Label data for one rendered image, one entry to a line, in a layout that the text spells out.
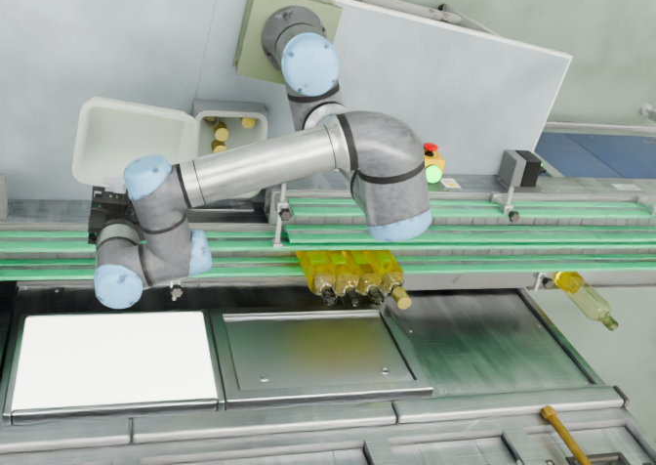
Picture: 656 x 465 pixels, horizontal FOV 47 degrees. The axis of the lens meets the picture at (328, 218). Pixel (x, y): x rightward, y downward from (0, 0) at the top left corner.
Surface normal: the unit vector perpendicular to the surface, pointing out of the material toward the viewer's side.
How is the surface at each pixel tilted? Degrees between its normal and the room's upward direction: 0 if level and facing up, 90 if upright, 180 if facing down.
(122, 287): 6
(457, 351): 91
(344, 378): 90
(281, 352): 90
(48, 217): 90
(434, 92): 0
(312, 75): 8
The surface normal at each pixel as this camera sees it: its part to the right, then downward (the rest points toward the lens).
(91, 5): 0.25, 0.47
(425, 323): 0.14, -0.88
